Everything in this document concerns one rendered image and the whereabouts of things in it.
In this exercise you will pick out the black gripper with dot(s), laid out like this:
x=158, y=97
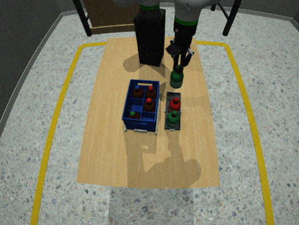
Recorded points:
x=185, y=43

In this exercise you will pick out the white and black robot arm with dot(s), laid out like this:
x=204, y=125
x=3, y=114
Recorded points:
x=186, y=18

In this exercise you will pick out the red cola bottle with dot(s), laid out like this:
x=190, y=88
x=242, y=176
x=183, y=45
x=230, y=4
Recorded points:
x=174, y=105

